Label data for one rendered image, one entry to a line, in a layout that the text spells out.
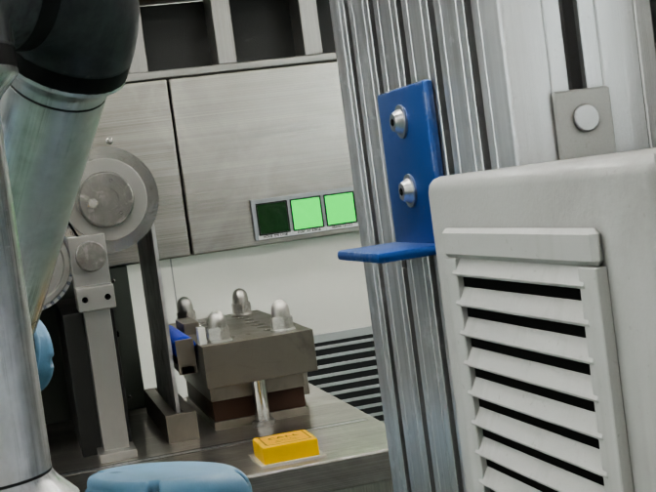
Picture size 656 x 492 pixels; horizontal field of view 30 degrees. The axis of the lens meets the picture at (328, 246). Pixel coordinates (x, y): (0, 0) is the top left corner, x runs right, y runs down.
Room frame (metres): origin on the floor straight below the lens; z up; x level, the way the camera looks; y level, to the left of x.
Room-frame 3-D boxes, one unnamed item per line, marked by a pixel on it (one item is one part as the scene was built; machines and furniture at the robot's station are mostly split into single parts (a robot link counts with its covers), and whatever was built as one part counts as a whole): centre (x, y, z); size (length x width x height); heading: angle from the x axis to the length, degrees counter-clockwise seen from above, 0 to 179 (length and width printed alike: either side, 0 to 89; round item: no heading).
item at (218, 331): (1.73, 0.17, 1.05); 0.04 x 0.04 x 0.04
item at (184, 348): (1.84, 0.25, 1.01); 0.23 x 0.03 x 0.05; 14
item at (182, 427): (1.84, 0.27, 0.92); 0.28 x 0.04 x 0.04; 14
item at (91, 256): (1.62, 0.31, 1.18); 0.04 x 0.02 x 0.04; 104
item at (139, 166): (1.70, 0.30, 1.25); 0.15 x 0.01 x 0.15; 104
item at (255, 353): (1.90, 0.16, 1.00); 0.40 x 0.16 x 0.06; 14
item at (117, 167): (1.82, 0.33, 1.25); 0.26 x 0.12 x 0.12; 14
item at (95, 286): (1.66, 0.32, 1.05); 0.06 x 0.05 x 0.31; 14
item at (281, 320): (1.76, 0.08, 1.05); 0.04 x 0.04 x 0.04
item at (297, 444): (1.52, 0.09, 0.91); 0.07 x 0.07 x 0.02; 14
